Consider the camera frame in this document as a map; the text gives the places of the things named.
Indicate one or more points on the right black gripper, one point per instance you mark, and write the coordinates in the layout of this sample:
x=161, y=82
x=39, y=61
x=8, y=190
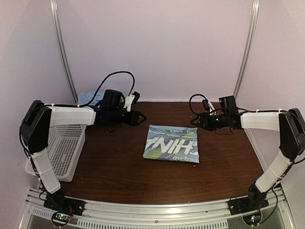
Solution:
x=202, y=121

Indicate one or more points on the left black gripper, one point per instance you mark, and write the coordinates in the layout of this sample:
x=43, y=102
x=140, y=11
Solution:
x=134, y=118

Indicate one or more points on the blue printed garment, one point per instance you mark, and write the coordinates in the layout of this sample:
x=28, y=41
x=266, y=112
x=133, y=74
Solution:
x=172, y=143

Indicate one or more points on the light blue shirt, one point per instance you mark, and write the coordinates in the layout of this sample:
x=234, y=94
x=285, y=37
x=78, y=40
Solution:
x=84, y=98

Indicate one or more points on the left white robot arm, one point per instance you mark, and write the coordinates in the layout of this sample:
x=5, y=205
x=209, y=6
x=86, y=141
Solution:
x=34, y=129

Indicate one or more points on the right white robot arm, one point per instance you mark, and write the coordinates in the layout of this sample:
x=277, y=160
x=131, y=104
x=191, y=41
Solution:
x=277, y=136

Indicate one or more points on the white plastic laundry basket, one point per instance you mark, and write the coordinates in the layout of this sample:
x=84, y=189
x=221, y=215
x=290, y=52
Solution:
x=65, y=144

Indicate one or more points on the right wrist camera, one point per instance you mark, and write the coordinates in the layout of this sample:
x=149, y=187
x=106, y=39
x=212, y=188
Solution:
x=209, y=107

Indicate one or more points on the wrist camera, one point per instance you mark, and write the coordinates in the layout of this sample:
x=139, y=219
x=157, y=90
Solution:
x=130, y=100
x=209, y=107

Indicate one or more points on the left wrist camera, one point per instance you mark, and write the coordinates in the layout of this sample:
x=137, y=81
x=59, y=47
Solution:
x=130, y=100

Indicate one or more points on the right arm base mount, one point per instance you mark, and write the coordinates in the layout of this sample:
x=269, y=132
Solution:
x=247, y=204

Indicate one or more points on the aluminium front rail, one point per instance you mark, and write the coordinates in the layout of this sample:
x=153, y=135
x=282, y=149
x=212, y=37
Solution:
x=205, y=215

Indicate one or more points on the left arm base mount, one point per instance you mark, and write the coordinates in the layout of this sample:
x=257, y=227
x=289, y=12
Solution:
x=59, y=202

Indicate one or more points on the right aluminium corner post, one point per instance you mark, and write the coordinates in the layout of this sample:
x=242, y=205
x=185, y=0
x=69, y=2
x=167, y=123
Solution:
x=248, y=45

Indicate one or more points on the aluminium corner post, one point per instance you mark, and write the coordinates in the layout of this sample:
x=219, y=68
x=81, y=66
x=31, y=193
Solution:
x=62, y=51
x=248, y=45

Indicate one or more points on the left aluminium corner post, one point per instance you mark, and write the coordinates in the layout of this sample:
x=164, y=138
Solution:
x=62, y=51

